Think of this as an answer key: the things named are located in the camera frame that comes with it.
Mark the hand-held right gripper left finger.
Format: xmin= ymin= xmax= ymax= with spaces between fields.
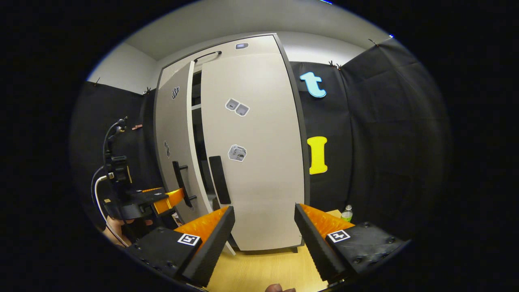
xmin=126 ymin=205 xmax=236 ymax=288

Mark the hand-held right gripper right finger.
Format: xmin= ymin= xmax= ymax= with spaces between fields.
xmin=294 ymin=203 xmax=406 ymax=283

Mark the white shoe cabinet door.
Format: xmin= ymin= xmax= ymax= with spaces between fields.
xmin=154 ymin=61 xmax=236 ymax=256
xmin=201 ymin=53 xmax=305 ymax=252

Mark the white shoe cabinet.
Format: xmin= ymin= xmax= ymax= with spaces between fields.
xmin=153 ymin=33 xmax=311 ymax=254

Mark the beige cabinet drawer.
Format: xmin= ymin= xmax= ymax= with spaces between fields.
xmin=160 ymin=34 xmax=281 ymax=75

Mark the black backdrop cloth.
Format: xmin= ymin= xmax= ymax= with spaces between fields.
xmin=71 ymin=81 xmax=163 ymax=228
xmin=290 ymin=36 xmax=453 ymax=240

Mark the white cable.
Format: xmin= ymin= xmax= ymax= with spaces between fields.
xmin=94 ymin=174 xmax=124 ymax=247

